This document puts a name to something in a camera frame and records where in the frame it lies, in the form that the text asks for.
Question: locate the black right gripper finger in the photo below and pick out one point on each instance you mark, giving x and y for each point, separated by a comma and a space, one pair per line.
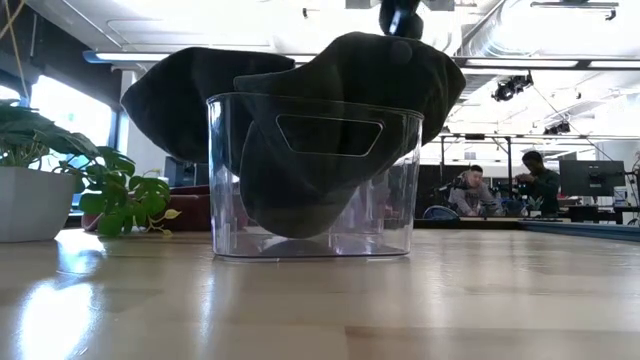
400, 17

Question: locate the silver ventilation duct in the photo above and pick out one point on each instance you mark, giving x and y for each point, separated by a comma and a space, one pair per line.
495, 35

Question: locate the black background rack frame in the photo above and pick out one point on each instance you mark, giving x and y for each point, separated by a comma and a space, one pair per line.
500, 137

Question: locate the person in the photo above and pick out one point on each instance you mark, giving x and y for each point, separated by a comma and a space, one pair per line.
540, 185
472, 192

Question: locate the black ceiling spotlight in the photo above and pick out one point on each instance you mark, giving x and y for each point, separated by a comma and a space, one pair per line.
557, 128
510, 87

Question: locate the green leafy plant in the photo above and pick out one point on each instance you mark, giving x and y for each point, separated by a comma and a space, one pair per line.
115, 195

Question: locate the black monitor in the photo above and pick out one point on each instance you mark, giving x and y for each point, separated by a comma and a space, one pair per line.
182, 174
592, 177

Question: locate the dark red couch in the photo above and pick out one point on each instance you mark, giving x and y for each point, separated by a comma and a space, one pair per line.
190, 210

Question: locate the clear plastic bin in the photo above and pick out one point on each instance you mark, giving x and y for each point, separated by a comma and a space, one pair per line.
400, 220

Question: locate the white plant pot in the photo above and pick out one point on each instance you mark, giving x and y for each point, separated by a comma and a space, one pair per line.
30, 205

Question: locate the blue office chair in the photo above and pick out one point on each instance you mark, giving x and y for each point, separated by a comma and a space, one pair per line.
440, 212

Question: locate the olive green hat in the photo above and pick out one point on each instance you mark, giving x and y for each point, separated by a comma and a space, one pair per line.
360, 75

